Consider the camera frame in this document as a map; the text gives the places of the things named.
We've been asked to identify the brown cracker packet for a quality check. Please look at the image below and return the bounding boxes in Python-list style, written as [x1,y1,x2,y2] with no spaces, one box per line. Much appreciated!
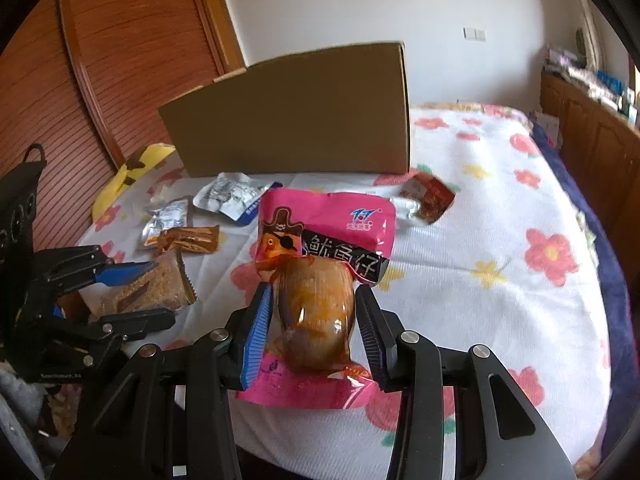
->
[80,249,196,318]

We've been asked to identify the pink squid snack packet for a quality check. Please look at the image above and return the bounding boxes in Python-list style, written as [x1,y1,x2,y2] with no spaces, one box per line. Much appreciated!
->
[237,188,396,410]

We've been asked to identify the silver blue foil pouch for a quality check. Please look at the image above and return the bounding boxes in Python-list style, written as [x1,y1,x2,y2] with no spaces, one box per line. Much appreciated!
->
[192,172,283,226]

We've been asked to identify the white red snack pouch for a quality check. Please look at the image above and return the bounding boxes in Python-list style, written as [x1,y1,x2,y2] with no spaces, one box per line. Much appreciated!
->
[392,172,456,224]

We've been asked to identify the small silver foil packet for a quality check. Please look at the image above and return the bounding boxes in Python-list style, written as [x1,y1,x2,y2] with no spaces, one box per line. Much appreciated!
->
[141,197,191,247]

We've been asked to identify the orange candy wrapper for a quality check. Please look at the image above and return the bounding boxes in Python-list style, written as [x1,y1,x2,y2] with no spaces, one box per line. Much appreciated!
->
[154,226,220,257]

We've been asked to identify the yellow Pikachu plush toy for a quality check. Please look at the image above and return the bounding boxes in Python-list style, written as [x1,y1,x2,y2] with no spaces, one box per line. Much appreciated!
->
[91,143,176,222]

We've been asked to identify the floral white bed sheet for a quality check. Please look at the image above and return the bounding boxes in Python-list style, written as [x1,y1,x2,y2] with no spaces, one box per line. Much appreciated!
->
[78,105,611,479]

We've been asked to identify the wooden louvered wardrobe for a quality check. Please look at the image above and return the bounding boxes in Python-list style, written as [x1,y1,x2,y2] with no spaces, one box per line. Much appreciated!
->
[1,0,244,248]

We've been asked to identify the brown cardboard box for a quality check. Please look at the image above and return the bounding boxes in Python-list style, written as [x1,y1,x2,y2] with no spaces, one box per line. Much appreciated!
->
[158,42,410,178]

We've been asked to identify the dark blue blanket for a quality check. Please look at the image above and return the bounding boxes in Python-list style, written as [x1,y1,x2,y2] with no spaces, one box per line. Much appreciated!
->
[532,122,639,456]

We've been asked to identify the white paper card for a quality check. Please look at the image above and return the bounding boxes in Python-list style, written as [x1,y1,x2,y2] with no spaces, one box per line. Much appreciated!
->
[529,110,563,151]

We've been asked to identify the wooden sideboard cabinet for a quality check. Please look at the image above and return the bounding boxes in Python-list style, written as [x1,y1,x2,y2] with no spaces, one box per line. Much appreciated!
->
[540,72,640,285]

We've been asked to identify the clutter on cabinet top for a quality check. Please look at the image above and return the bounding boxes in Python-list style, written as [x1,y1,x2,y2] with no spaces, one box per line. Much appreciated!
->
[544,27,639,127]

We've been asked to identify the white wall switch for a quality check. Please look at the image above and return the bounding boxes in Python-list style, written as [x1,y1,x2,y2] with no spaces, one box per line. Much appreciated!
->
[463,27,486,42]

